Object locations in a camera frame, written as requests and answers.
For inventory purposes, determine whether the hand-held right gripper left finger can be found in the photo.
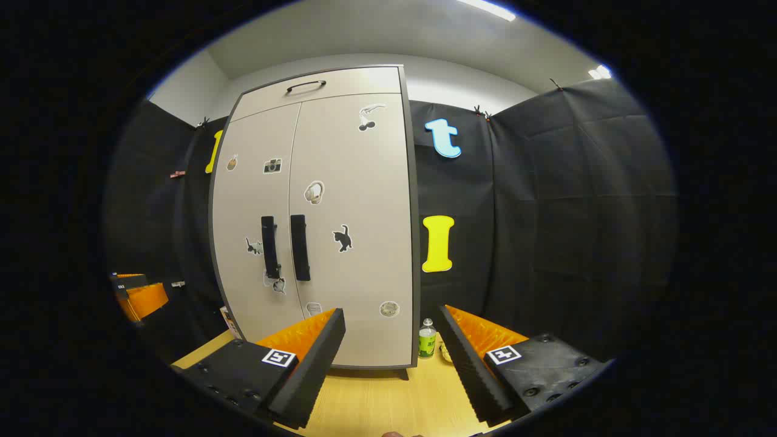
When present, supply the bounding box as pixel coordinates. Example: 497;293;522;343
172;308;347;430

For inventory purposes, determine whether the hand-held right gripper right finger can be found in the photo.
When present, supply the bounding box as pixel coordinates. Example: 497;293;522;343
437;305;611;429

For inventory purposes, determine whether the headphone-sticker beige cabinet door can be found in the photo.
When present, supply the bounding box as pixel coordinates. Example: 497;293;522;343
288;93;415;368

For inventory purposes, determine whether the beige double-door shoe cabinet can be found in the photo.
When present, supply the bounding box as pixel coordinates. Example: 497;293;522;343
208;65;421;380

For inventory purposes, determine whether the camera-sticker beige cabinet door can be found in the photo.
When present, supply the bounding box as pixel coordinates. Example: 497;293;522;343
212;103;304;344

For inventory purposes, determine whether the beige cabinet drawer front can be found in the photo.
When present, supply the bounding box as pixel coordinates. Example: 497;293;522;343
231;66;403;122

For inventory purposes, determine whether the green label plastic bottle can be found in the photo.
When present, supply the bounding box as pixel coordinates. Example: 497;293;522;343
419;318;438;359

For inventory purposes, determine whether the white printed cardboard box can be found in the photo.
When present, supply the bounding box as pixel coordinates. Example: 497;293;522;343
220;307;243;340

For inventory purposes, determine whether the black backdrop cloth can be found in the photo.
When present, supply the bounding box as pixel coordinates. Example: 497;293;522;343
106;79;677;365

